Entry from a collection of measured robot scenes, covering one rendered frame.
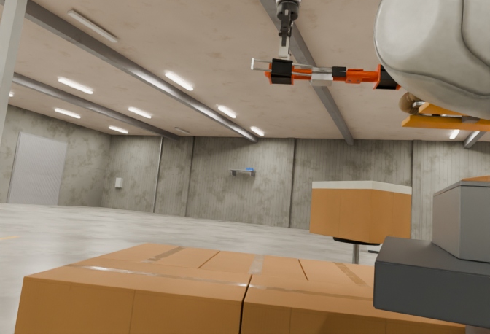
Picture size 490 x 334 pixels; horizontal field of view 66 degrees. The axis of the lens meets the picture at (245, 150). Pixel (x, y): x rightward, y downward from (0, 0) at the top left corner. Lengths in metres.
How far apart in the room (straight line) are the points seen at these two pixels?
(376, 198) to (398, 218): 0.25
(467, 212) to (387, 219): 2.26
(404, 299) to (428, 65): 0.22
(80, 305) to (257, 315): 0.47
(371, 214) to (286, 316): 1.65
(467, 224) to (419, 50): 0.19
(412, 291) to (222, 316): 0.75
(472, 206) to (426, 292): 0.15
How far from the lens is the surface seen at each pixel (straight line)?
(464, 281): 0.36
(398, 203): 2.81
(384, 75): 1.29
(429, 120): 1.38
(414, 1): 0.43
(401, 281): 0.35
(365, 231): 2.62
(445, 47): 0.40
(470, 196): 0.47
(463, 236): 0.47
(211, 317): 1.06
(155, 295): 1.08
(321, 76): 1.28
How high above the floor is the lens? 0.79
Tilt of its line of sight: 8 degrees up
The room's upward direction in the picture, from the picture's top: 5 degrees clockwise
